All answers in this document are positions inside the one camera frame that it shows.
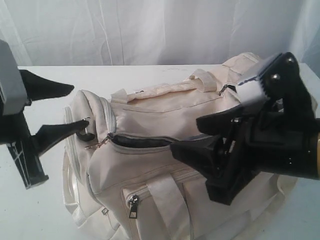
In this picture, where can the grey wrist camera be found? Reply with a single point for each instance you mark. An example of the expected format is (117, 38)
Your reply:
(272, 79)
(12, 90)

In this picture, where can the cream canvas duffel bag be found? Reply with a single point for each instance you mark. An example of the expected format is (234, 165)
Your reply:
(132, 188)

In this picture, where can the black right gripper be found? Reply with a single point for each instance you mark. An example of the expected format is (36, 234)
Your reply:
(251, 138)

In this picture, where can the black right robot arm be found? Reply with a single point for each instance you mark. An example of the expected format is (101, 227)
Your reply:
(245, 140)

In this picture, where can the metal ring with dark clasp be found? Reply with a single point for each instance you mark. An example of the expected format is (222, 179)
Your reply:
(108, 137)

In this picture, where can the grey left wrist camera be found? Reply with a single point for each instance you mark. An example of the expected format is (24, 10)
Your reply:
(12, 90)

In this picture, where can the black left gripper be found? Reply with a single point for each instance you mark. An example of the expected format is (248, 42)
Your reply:
(15, 132)

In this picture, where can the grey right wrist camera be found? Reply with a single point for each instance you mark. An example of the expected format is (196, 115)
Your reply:
(272, 79)

